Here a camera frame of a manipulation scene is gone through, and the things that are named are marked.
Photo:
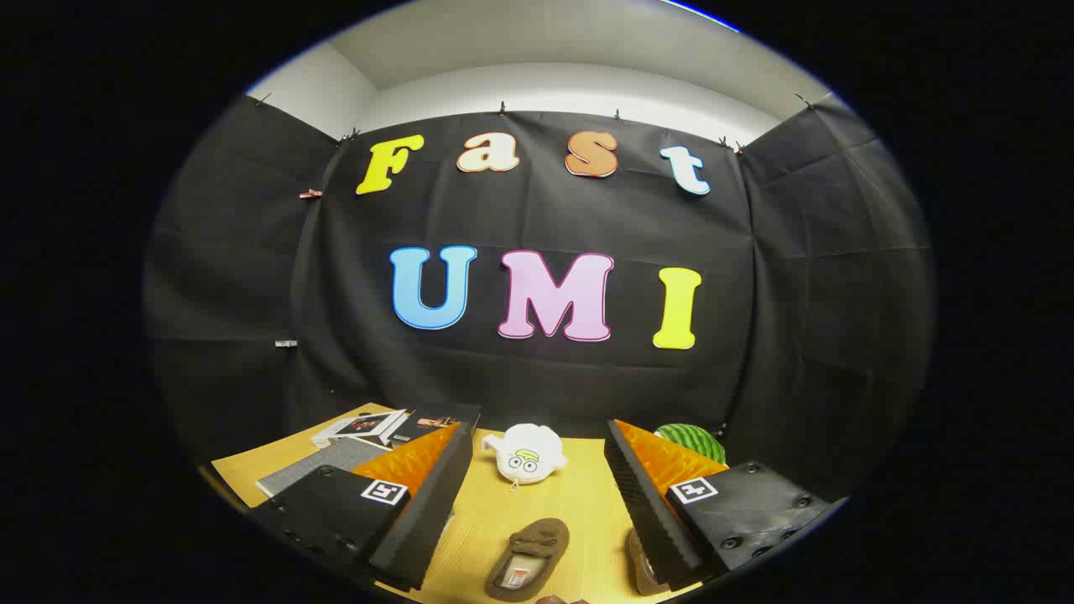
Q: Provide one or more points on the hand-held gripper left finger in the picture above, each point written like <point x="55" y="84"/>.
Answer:
<point x="436" y="512"/>

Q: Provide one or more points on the grey fabric storage box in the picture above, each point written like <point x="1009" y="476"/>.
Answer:
<point x="323" y="466"/>

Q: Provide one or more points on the watermelon slice plush toy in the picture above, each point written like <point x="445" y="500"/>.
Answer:
<point x="692" y="440"/>

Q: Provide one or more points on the white plush toy with eyes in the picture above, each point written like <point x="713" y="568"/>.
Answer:
<point x="524" y="453"/>

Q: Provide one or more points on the white cover book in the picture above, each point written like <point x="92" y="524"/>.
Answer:
<point x="357" y="428"/>

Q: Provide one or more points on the brown fuzzy shoe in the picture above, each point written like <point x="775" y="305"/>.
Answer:
<point x="642" y="570"/>
<point x="541" y="537"/>

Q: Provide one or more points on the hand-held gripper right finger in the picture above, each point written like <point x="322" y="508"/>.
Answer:
<point x="646" y="512"/>

